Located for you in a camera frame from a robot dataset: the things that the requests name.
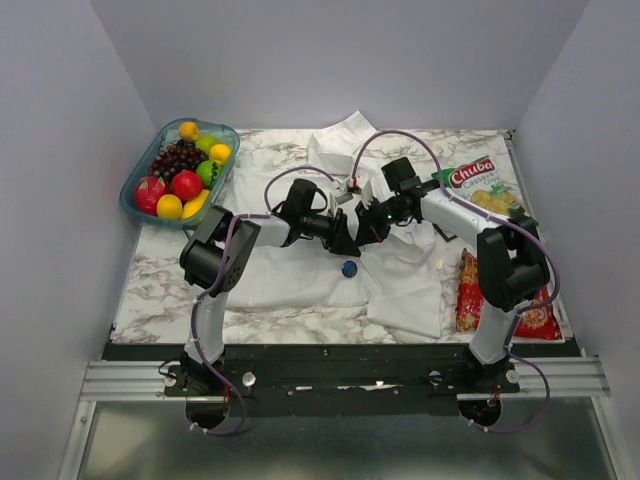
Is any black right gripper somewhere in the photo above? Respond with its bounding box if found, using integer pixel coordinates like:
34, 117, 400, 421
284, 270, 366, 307
354, 196, 410, 246

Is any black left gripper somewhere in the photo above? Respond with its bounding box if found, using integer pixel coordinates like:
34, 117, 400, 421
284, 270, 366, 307
300, 207, 361, 257

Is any white shirt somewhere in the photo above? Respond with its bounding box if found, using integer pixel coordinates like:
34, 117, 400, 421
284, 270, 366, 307
222, 112, 441, 339

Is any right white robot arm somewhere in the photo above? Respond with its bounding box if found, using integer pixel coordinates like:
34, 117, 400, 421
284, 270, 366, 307
355, 157, 550, 392

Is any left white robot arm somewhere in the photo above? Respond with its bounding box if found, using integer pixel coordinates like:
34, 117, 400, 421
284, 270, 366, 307
179, 179, 361, 395

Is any green lime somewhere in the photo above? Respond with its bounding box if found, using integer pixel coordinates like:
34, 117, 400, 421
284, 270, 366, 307
196, 160, 221, 190

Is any yellow lemon right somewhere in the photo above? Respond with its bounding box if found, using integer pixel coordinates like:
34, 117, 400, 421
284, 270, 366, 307
208, 143, 233, 166

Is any yellow banana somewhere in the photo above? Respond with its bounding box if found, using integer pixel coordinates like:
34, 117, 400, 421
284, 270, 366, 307
180, 189, 210, 220

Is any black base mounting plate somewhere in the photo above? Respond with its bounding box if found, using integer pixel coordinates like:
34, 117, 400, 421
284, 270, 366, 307
102, 342, 586, 418

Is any red apple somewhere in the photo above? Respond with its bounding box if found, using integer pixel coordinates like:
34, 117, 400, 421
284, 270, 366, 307
171, 170, 203, 202

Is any green apple back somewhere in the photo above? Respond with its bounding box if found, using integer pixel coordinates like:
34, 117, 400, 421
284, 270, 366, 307
195, 135, 219, 154

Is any blue plastic fruit basket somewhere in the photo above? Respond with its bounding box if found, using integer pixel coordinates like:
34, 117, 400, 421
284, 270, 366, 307
119, 117, 240, 230

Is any orange fruit front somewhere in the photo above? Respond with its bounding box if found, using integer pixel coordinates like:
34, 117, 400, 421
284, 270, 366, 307
156, 194, 183, 220

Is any purple grape bunch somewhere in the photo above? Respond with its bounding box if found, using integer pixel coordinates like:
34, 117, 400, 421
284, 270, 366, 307
148, 140, 208, 182

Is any yellow lemon at basket back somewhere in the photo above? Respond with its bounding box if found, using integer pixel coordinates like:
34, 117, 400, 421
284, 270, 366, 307
178, 121, 200, 143

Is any red snack bag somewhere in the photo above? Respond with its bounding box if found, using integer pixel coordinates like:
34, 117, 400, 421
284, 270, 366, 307
455, 248, 561, 341

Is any red dragon fruit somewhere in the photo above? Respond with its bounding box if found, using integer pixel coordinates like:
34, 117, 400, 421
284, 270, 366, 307
134, 176, 169, 216

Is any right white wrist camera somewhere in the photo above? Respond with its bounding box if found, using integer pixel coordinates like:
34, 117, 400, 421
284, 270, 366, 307
348, 181, 379, 210

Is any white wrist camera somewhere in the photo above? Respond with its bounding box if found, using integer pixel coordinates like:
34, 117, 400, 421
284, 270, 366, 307
348, 181, 379, 210
329, 182, 353, 207

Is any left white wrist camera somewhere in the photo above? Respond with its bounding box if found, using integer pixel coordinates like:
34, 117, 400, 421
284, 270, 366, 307
329, 182, 353, 207

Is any black wire stand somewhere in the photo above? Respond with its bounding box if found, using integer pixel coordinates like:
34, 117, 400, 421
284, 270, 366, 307
433, 224, 458, 243

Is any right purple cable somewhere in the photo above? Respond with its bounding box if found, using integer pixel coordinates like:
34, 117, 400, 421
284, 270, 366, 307
350, 129, 562, 434

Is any purple cable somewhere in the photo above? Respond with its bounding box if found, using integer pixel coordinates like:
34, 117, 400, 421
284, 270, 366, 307
189, 165, 346, 437
350, 129, 562, 434

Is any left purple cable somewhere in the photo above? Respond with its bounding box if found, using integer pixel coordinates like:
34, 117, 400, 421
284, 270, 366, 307
189, 165, 346, 437

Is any aluminium rail frame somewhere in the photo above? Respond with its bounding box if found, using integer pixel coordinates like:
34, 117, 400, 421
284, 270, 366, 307
59, 356, 635, 479

